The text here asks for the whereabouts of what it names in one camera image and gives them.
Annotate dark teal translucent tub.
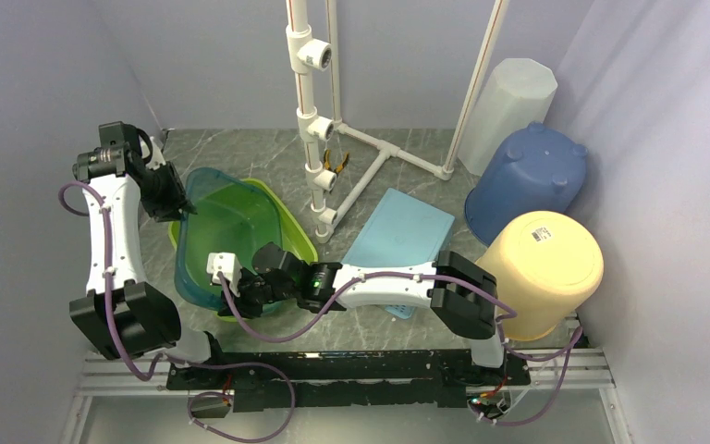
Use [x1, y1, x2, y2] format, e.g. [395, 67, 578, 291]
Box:
[173, 166, 284, 315]

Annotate white octagonal plastic container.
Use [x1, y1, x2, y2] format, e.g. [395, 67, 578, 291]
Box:
[458, 58, 558, 176]

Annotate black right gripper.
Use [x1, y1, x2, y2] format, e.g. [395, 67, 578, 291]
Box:
[218, 267, 299, 319]

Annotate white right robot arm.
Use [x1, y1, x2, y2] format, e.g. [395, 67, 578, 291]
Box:
[211, 243, 508, 384]

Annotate white PVC pipe frame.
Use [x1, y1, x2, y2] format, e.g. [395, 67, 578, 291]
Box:
[284, 0, 512, 245]

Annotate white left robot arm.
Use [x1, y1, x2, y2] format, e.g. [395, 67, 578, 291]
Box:
[69, 121, 229, 389]

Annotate teal perforated plastic basket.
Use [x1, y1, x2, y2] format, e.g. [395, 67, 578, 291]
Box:
[335, 188, 455, 312]

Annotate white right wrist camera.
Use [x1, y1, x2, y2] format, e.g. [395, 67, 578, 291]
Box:
[206, 253, 242, 286]

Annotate yellow handled pliers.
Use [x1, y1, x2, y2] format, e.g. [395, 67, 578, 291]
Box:
[323, 149, 349, 175]

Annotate cream yellow bucket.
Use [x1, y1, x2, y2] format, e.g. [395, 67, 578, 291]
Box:
[475, 211, 605, 341]

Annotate black base bar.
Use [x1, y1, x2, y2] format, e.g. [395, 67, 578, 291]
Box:
[166, 349, 531, 413]

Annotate blue and cream bucket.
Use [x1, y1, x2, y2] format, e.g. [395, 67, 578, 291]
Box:
[464, 122, 589, 246]

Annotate green plastic tray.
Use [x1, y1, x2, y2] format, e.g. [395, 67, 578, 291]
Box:
[167, 178, 320, 323]

